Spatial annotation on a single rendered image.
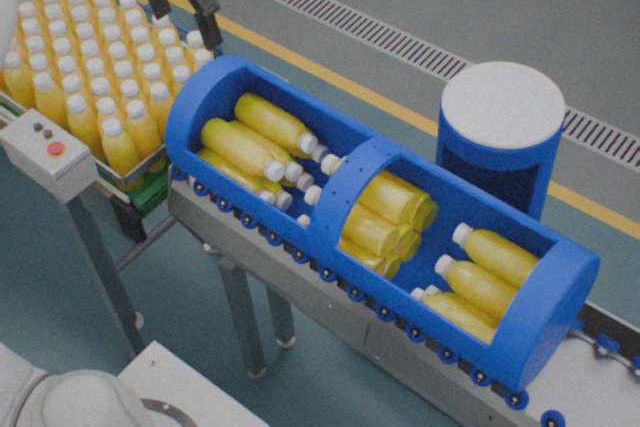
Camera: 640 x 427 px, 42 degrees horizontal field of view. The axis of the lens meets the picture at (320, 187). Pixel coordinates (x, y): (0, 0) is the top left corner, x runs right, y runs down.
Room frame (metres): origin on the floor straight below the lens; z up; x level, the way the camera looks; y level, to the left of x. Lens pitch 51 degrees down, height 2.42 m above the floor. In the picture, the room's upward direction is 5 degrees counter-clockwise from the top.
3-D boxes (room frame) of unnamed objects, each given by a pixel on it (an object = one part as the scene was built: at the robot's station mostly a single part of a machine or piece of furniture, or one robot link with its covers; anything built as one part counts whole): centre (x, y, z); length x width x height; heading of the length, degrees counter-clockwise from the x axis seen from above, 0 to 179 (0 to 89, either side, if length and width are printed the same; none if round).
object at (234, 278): (1.26, 0.25, 0.31); 0.06 x 0.06 x 0.63; 46
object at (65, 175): (1.29, 0.60, 1.05); 0.20 x 0.10 x 0.10; 46
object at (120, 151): (1.32, 0.45, 0.99); 0.07 x 0.07 x 0.19
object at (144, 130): (1.37, 0.40, 0.99); 0.07 x 0.07 x 0.19
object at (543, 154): (1.35, -0.43, 0.59); 0.28 x 0.28 x 0.88
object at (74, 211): (1.29, 0.60, 0.50); 0.04 x 0.04 x 1.00; 46
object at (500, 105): (1.35, -0.43, 1.03); 0.28 x 0.28 x 0.01
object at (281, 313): (1.36, 0.15, 0.31); 0.06 x 0.06 x 0.63; 46
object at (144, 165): (1.41, 0.31, 0.96); 0.40 x 0.01 x 0.03; 136
